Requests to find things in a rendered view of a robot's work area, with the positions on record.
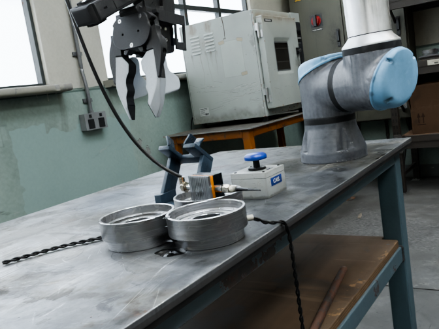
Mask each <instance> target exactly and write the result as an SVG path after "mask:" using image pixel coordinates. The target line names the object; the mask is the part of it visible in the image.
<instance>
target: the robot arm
mask: <svg viewBox="0 0 439 329"><path fill-rule="evenodd" d="M343 4H344V14H345V19H346V28H347V34H348V40H347V42H346V43H345V45H344V47H343V48H342V52H338V53H333V54H328V55H324V56H321V57H317V58H314V59H311V60H309V61H306V62H304V63H303V64H301V65H300V67H299V69H298V75H299V81H298V85H299V88H300V93H301V103H302V112H303V118H304V136H303V141H302V147H301V162H302V163H304V164H308V165H323V164H332V163H342V162H346V161H352V160H356V159H360V158H363V157H366V156H367V155H368V150H367V145H366V142H365V140H364V138H363V136H362V134H361V132H360V129H359V127H358V125H357V122H356V118H355V112H356V111H366V110H386V109H389V108H397V107H399V106H402V105H403V104H405V103H406V102H407V101H408V100H409V99H410V97H411V96H412V93H413V92H414V90H415V87H416V84H417V77H418V67H417V61H416V58H415V57H414V56H413V53H412V52H411V51H410V50H409V49H407V48H405V47H402V41H401V38H400V37H399V36H398V35H396V34H394V32H393V31H392V28H391V17H390V11H389V1H388V0H343ZM118 11H119V14H118V15H116V20H115V22H114V23H113V25H112V27H113V33H112V36H110V39H111V43H110V51H109V63H110V69H111V72H112V77H113V81H114V84H115V85H116V88H117V91H118V95H119V97H120V100H121V102H122V104H123V107H124V109H125V111H126V113H127V115H128V117H129V119H130V120H135V102H134V99H137V98H140V97H143V96H146V95H147V94H148V106H149V107H150V109H151V111H152V113H153V114H154V116H155V118H158V117H160V115H161V111H162V109H163V104H164V100H165V95H166V94H169V93H172V92H174V91H178V90H179V89H180V81H179V78H178V77H177V76H176V75H175V74H173V73H172V72H171V71H170V70H169V68H168V66H167V60H166V56H167V54H171V53H174V46H175V48H176V49H177V50H183V51H187V48H186V30H185V20H184V16H182V15H179V14H175V7H174V0H82V1H80V2H78V3H77V6H76V7H74V8H72V9H70V12H71V14H72V16H73V18H74V21H75V23H76V25H77V27H84V26H87V27H88V28H89V27H93V26H96V25H99V24H101V23H103V22H105V21H106V20H107V17H109V16H111V15H113V14H115V13H116V12H118ZM176 24H178V25H181V26H182V35H183V42H178V35H177V25H176ZM173 26H174V27H173ZM132 55H135V57H129V56H132ZM137 58H142V60H141V66H142V71H143V72H144V74H145V75H146V80H145V79H144V78H143V77H142V76H141V75H140V63H139V60H138V59H137Z"/></svg>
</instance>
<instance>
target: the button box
mask: <svg viewBox="0 0 439 329"><path fill-rule="evenodd" d="M231 183H232V185H238V186H241V187H243V188H250V189H260V190H261V191H243V192H242V195H243V199H264V198H271V197H273V196H274V195H277V194H278V193H280V192H282V191H284V190H286V189H287V186H286V181H285V172H284V165H283V164H277V165H260V167H257V168H254V167H253V166H249V167H247V168H244V169H242V170H239V171H237V172H235V173H232V174H231Z"/></svg>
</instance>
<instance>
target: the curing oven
mask: <svg viewBox="0 0 439 329"><path fill-rule="evenodd" d="M185 30H186V48H187V51H183V56H184V64H185V68H186V76H187V84H188V88H189V96H190V101H191V109H192V113H193V121H194V125H198V124H202V129H205V128H208V126H207V123H215V122H222V121H232V120H239V119H250V118H261V117H263V122H266V121H269V120H268V116H271V115H274V114H279V113H282V112H286V111H290V110H294V109H299V112H302V103H301V93H300V88H299V85H298V81H299V75H298V69H299V67H300V65H301V64H303V63H304V52H303V46H302V36H301V27H300V21H299V13H292V12H289V13H287V12H276V11H269V10H257V9H251V10H245V11H242V12H237V13H234V14H230V15H226V16H222V17H219V18H214V19H211V20H207V21H203V22H199V23H195V24H191V25H187V26H185Z"/></svg>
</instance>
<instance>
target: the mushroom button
mask: <svg viewBox="0 0 439 329"><path fill-rule="evenodd" d="M266 158H267V154H266V153H265V152H262V151H260V152H253V153H248V154H247V155H245V156H244V160H245V161H253V167H254V168H257V167H260V162H259V160H262V159H266Z"/></svg>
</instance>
